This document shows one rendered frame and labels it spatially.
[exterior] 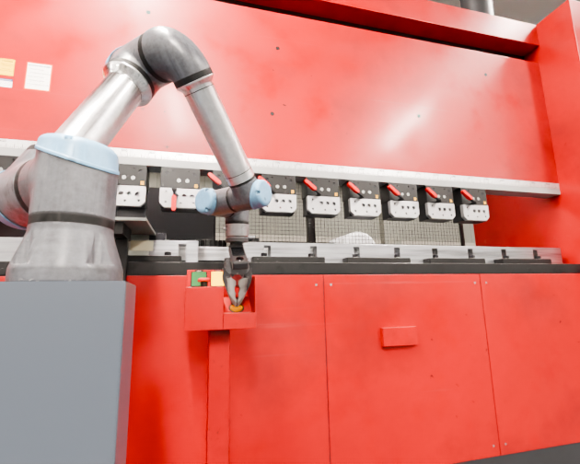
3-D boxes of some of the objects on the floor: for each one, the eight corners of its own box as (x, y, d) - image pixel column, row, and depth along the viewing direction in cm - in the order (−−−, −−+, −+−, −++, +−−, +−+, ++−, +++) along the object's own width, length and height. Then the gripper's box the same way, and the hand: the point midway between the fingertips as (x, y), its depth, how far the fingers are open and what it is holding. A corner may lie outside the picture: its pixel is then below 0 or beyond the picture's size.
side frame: (658, 469, 147) (569, -2, 189) (494, 408, 228) (457, 87, 270) (698, 460, 154) (603, 6, 195) (525, 404, 234) (483, 92, 276)
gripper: (249, 239, 117) (248, 304, 115) (221, 238, 115) (220, 305, 112) (252, 237, 109) (252, 307, 106) (223, 237, 106) (222, 307, 104)
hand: (237, 303), depth 107 cm, fingers closed
